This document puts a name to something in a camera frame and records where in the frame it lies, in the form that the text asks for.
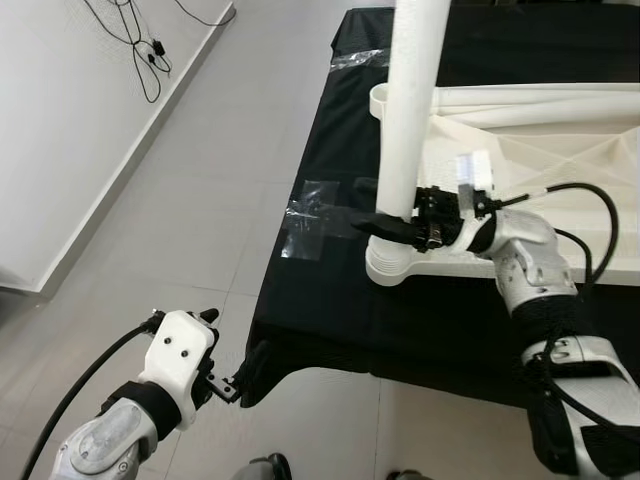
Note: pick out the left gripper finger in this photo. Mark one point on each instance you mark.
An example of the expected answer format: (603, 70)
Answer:
(209, 317)

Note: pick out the black tablecloth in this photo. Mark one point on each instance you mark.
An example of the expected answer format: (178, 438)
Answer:
(330, 300)

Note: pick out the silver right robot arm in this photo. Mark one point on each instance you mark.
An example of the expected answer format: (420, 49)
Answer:
(525, 265)

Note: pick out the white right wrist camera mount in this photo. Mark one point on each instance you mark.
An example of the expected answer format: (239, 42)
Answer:
(475, 170)

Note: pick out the clear tape patch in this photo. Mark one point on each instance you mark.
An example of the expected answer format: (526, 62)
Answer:
(355, 60)
(310, 220)

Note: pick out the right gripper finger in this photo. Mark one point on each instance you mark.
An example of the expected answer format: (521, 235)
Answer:
(390, 229)

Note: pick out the cream plastic table top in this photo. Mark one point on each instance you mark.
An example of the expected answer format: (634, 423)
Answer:
(560, 170)

